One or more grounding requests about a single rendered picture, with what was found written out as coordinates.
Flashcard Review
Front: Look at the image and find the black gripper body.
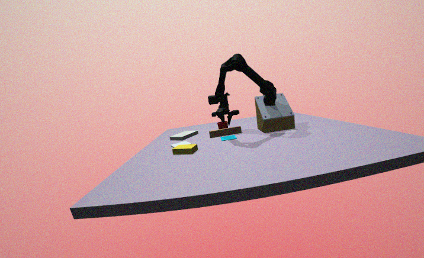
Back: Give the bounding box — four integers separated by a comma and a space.
211, 103, 240, 117

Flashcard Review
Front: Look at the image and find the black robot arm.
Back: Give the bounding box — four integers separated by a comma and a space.
208, 54, 277, 116

